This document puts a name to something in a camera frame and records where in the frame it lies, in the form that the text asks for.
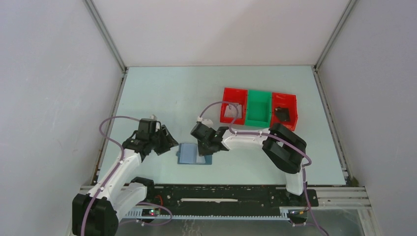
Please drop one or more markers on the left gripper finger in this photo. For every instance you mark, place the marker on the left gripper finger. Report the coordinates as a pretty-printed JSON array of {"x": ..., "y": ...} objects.
[
  {"x": 161, "y": 149},
  {"x": 167, "y": 140}
]

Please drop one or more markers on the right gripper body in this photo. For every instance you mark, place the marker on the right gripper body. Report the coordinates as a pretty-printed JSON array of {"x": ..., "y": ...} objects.
[{"x": 206, "y": 142}]

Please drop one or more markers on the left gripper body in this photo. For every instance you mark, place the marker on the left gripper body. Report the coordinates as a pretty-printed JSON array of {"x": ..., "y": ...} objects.
[{"x": 154, "y": 138}]

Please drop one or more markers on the blue leather card holder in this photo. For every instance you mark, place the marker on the blue leather card holder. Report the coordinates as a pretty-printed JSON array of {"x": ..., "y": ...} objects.
[{"x": 187, "y": 154}]

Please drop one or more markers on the black credit card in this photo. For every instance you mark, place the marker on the black credit card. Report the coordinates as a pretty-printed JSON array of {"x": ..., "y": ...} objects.
[{"x": 282, "y": 114}]

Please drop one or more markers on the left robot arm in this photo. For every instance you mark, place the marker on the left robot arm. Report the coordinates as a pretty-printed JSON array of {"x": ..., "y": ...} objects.
[{"x": 100, "y": 210}]

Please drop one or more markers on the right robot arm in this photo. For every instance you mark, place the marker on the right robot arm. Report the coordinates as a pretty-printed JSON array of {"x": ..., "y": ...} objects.
[{"x": 285, "y": 149}]

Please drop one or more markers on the left red bin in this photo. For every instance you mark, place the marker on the left red bin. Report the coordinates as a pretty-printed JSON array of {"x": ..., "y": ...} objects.
[{"x": 235, "y": 96}]

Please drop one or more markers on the red bin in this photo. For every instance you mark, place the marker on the red bin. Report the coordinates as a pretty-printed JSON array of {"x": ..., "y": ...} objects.
[
  {"x": 286, "y": 101},
  {"x": 235, "y": 96}
]

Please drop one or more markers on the green bin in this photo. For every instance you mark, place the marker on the green bin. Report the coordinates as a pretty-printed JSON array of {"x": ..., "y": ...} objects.
[{"x": 258, "y": 109}]

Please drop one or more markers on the right red bin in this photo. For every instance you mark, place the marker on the right red bin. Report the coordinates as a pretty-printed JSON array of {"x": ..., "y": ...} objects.
[{"x": 286, "y": 101}]

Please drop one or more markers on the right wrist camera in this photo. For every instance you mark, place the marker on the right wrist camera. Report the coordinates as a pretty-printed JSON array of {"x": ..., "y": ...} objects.
[{"x": 205, "y": 121}]

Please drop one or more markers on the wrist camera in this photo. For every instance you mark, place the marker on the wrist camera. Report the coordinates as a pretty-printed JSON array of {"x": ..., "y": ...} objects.
[
  {"x": 157, "y": 123},
  {"x": 205, "y": 121}
]

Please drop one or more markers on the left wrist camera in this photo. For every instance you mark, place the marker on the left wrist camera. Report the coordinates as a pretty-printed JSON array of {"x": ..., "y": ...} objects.
[{"x": 157, "y": 123}]

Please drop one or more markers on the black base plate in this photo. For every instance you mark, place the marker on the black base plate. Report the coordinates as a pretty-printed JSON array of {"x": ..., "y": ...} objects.
[{"x": 234, "y": 200}]

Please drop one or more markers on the slotted cable duct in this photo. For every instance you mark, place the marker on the slotted cable duct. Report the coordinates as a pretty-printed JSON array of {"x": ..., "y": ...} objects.
[{"x": 148, "y": 213}]

